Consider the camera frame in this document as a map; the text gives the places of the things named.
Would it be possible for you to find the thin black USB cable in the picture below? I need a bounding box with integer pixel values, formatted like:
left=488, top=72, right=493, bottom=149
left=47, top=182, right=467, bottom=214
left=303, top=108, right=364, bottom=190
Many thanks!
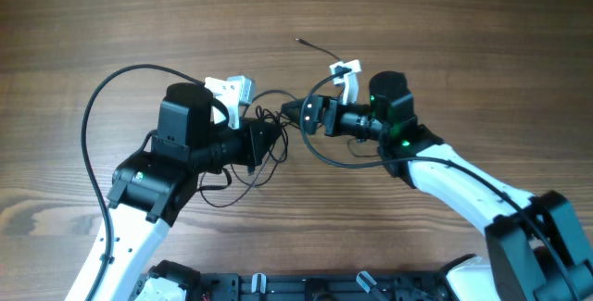
left=197, top=37, right=344, bottom=208

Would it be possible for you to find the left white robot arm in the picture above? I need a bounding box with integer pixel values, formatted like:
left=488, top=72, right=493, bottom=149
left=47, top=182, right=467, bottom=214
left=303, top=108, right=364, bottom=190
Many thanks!
left=67, top=83, right=281, bottom=300

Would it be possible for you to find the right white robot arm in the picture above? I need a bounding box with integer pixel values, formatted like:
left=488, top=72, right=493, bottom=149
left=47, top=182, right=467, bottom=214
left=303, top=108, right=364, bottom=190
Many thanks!
left=282, top=68, right=592, bottom=300

